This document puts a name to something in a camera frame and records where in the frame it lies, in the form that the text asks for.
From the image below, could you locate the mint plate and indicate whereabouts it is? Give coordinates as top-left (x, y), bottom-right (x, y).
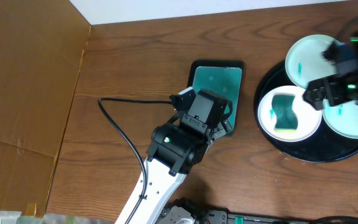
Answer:
top-left (322, 99), bottom-right (358, 139)
top-left (285, 34), bottom-right (338, 89)

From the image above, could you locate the white plate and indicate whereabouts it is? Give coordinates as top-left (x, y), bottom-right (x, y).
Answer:
top-left (257, 85), bottom-right (322, 142)

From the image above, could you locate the green yellow sponge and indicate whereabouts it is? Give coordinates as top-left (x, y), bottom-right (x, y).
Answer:
top-left (272, 95), bottom-right (298, 132)

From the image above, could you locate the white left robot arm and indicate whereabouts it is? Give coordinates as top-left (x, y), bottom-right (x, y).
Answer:
top-left (117, 88), bottom-right (232, 223)

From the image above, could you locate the black round tray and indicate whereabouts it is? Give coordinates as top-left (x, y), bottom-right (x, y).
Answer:
top-left (254, 61), bottom-right (358, 163)

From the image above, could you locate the green rectangular water tray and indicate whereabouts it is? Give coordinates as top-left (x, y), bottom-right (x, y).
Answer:
top-left (188, 60), bottom-right (245, 136)

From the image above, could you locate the mint plate top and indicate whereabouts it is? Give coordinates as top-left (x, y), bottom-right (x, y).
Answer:
top-left (285, 34), bottom-right (338, 89)

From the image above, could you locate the brown cardboard panel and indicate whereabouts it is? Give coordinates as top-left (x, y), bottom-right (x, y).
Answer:
top-left (0, 0), bottom-right (91, 217)

